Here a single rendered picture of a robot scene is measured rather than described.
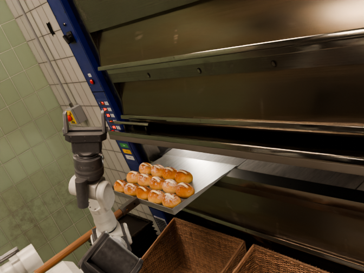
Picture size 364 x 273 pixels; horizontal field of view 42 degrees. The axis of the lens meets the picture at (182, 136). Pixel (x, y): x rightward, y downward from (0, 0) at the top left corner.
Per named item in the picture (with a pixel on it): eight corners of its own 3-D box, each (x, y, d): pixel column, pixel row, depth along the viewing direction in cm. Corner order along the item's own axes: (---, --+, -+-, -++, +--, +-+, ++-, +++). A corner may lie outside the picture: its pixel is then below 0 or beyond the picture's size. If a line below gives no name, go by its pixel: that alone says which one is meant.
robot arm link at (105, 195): (109, 177, 144) (118, 202, 154) (84, 171, 147) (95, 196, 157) (100, 194, 140) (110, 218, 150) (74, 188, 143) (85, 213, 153)
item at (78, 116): (81, 118, 290) (73, 104, 287) (88, 119, 282) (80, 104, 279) (71, 124, 287) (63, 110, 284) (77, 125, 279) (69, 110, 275)
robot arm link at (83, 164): (105, 137, 134) (108, 173, 139) (108, 123, 142) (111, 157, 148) (60, 138, 133) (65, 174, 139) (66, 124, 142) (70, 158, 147)
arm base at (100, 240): (143, 260, 143) (146, 262, 132) (116, 296, 140) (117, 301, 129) (105, 229, 143) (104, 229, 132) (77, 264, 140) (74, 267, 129)
